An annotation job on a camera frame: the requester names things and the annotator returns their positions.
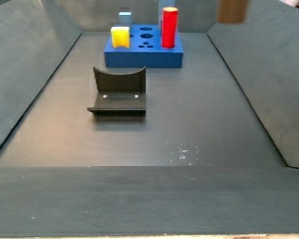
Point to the black curved holder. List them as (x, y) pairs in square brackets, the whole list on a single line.
[(121, 92)]

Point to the blue peg board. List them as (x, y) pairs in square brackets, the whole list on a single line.
[(146, 51)]

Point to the red hexagonal peg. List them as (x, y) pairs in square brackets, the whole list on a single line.
[(169, 26)]

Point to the brown round cylinder peg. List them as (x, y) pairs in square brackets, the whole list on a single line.
[(232, 11)]

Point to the yellow notched block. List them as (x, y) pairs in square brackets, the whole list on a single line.
[(121, 36)]

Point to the short light blue block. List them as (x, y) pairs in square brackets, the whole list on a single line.
[(126, 18)]

